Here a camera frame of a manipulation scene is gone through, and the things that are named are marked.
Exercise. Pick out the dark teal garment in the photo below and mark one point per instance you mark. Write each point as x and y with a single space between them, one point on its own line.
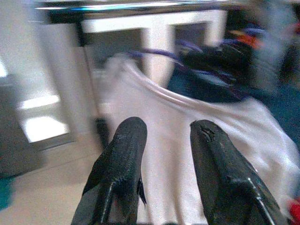
187 86

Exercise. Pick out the chrome clothes rack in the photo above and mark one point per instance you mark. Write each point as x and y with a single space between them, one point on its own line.
117 7

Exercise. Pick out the red fabric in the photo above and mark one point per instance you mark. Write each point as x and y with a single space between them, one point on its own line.
295 209

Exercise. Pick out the white shirt with striped print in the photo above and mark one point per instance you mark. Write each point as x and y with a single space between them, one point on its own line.
168 117

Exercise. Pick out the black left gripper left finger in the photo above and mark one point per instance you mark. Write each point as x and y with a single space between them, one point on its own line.
122 164

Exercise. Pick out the teal object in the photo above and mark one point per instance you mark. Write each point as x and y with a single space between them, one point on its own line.
5 192

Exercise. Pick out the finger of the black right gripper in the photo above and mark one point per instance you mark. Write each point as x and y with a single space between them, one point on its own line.
201 52
201 63

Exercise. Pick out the white glass-door cabinet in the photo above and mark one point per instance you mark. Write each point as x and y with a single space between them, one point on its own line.
157 42

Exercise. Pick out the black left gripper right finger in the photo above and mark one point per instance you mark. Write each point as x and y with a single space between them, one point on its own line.
218 168

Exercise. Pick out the purple plastic hanger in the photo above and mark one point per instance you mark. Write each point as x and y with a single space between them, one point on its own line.
159 52

